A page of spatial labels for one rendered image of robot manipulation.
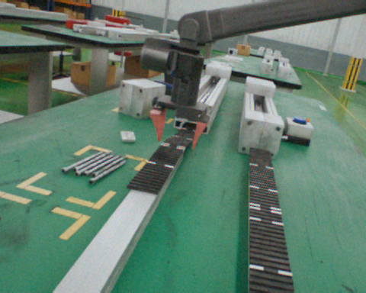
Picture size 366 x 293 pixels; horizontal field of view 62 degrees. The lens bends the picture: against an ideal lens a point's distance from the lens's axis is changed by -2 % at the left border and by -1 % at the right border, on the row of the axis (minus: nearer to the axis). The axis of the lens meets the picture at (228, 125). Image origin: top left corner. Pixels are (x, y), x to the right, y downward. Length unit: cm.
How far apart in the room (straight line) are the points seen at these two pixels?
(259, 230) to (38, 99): 224
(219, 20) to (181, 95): 17
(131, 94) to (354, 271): 71
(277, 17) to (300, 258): 41
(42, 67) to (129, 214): 209
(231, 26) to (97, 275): 46
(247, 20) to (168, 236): 40
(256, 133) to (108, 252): 49
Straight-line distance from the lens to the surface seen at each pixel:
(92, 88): 325
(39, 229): 48
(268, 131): 77
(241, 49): 468
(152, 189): 50
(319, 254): 51
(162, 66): 65
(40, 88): 251
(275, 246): 43
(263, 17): 61
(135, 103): 92
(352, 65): 1099
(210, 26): 61
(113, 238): 41
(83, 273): 37
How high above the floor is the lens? 106
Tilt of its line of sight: 17 degrees down
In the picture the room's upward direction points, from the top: 11 degrees clockwise
